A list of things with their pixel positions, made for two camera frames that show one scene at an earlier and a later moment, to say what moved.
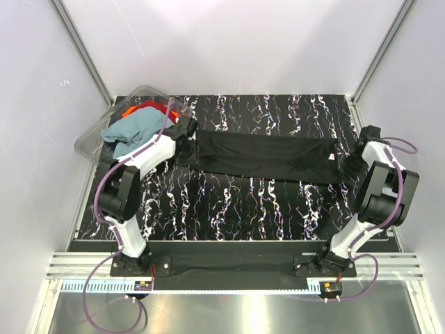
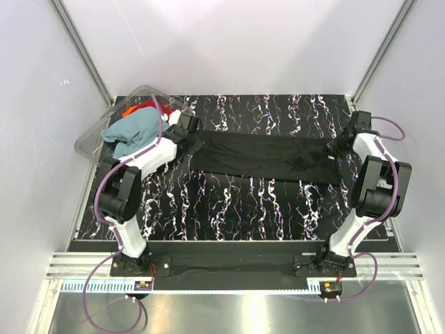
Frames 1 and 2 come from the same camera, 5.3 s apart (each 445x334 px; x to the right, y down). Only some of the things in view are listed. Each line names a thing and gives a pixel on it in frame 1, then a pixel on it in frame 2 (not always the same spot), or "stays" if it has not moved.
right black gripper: [344, 169] → [332, 145]
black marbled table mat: [172, 201] stays
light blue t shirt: [140, 127] stays
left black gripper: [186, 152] → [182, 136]
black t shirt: [288, 158] stays
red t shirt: [156, 104] stays
